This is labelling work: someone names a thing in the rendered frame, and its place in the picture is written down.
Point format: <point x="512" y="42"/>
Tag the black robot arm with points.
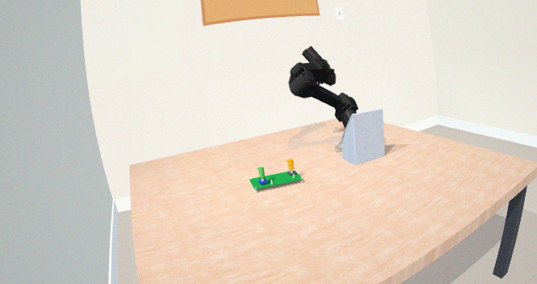
<point x="303" y="85"/>

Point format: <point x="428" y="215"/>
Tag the green circuit board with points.
<point x="275" y="179"/>

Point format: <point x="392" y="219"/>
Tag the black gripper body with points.
<point x="318" y="80"/>

